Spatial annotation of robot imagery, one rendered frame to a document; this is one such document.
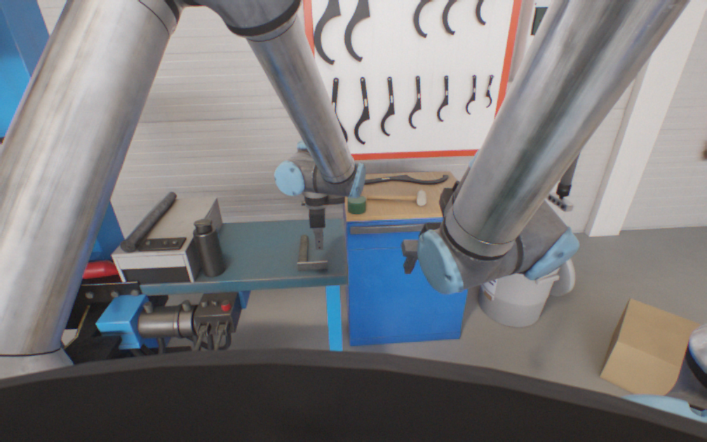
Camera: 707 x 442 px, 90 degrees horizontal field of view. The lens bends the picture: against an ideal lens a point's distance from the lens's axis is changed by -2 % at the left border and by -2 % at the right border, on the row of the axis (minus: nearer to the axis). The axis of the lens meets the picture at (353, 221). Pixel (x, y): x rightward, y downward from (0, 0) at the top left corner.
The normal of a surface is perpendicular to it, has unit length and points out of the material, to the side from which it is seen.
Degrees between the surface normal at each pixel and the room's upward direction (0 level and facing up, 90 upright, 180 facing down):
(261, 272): 0
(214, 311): 0
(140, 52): 87
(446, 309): 90
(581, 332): 0
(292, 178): 90
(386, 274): 90
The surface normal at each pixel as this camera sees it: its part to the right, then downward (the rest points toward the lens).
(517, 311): -0.18, 0.53
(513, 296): -0.45, 0.49
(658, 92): 0.07, 0.49
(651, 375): -0.65, 0.38
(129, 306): -0.01, -0.87
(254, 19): 0.12, 0.90
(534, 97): -0.84, 0.33
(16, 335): 0.79, 0.04
